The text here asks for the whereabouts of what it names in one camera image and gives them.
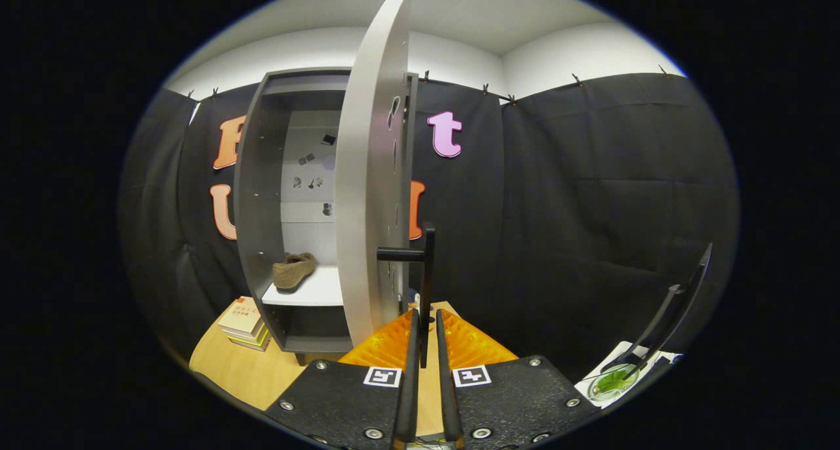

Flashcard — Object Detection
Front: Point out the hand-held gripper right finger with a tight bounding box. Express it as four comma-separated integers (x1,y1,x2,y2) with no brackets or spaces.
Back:
435,309,601,450

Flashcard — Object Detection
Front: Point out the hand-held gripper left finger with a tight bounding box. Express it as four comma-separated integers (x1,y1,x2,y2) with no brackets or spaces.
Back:
264,309,421,450

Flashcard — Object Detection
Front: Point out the brown fuzzy shoe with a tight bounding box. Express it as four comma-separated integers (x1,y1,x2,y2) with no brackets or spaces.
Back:
272,252,318,291

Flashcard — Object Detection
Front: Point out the grey shoe cabinet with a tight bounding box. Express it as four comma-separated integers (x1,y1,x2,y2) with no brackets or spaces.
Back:
233,68,419,365

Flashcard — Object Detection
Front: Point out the green bowl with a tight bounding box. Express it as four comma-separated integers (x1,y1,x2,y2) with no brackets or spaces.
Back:
587,363,641,401

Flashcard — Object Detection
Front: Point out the stack of books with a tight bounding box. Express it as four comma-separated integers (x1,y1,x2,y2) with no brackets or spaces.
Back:
217,296,272,352

